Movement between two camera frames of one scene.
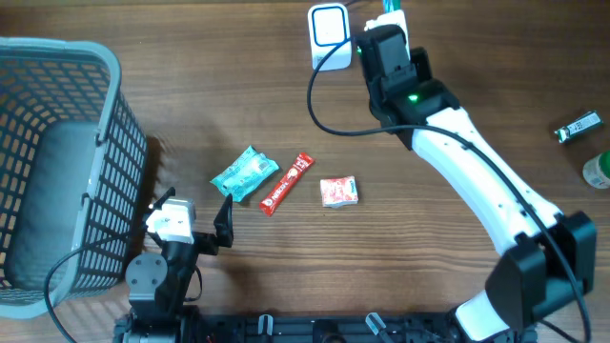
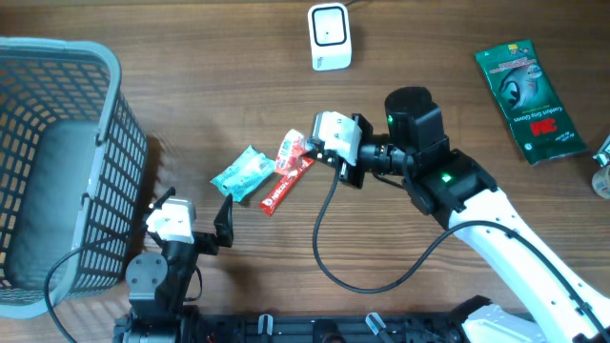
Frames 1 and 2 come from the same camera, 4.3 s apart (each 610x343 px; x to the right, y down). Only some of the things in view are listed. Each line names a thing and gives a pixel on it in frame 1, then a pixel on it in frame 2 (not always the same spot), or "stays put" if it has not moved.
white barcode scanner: [329, 26] stays put
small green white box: [582, 124] -> [603, 154]
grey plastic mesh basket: [72, 165] stays put
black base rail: [178, 328] stays put
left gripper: [209, 245] stays put
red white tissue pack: [339, 191] -> [290, 153]
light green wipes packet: [250, 170] stays put
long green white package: [390, 6] -> [540, 118]
